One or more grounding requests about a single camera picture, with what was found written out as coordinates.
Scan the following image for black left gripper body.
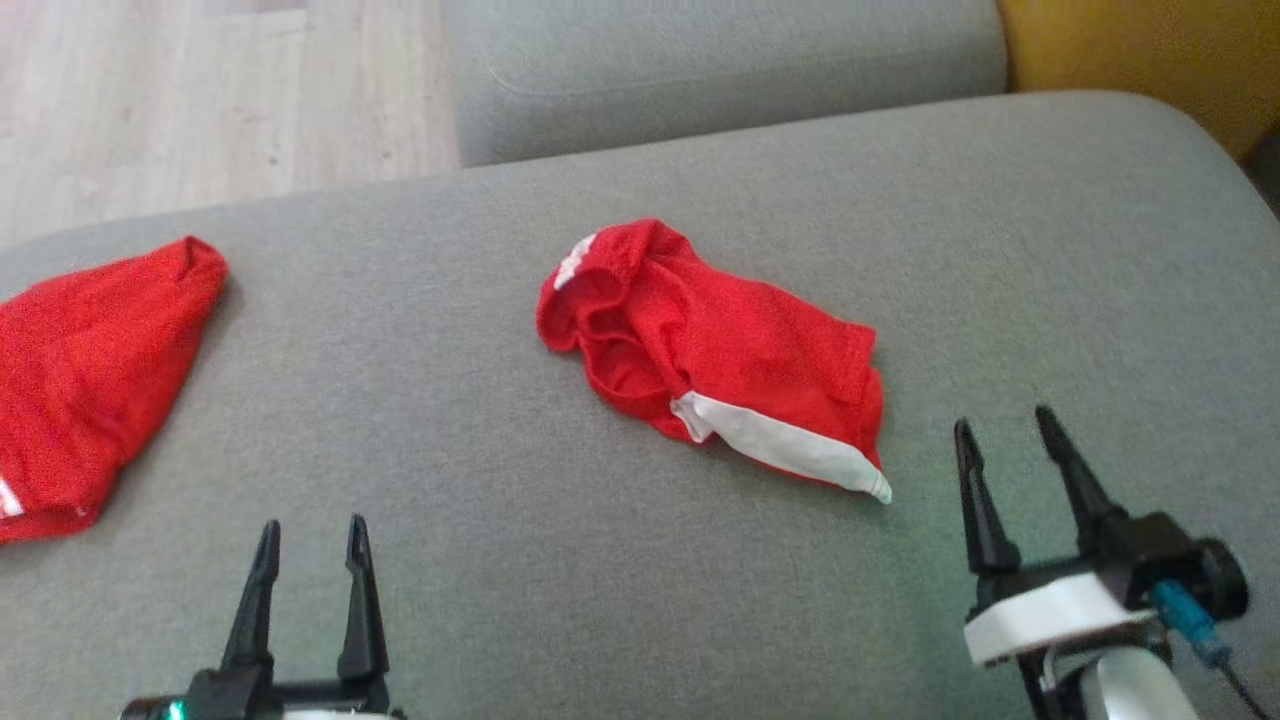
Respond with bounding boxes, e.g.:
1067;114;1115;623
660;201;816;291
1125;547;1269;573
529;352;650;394
120;668;406;720

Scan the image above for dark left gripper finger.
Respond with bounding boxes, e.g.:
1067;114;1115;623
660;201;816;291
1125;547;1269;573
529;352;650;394
222;520;281;673
338;515;390;682

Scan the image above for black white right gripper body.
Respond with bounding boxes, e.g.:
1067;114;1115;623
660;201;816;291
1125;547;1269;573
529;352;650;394
964;516;1163;670

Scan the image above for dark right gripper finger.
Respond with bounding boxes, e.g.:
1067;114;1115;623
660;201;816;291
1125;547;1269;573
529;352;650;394
954;419;1022;577
1035;405;1130;554

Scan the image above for red white printed sports shorts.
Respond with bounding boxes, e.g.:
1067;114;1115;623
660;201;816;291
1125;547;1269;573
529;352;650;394
0;236;229;546

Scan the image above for wide grey sofa seat cushion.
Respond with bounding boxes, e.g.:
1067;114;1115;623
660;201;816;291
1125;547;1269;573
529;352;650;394
0;90;1280;720

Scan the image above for crumpled red white sports shorts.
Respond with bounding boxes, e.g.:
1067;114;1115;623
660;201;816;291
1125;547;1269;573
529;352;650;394
535;218;893;505

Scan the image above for blue-plug black camera cable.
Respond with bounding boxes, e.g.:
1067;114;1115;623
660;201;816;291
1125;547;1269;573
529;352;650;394
1150;580;1280;720

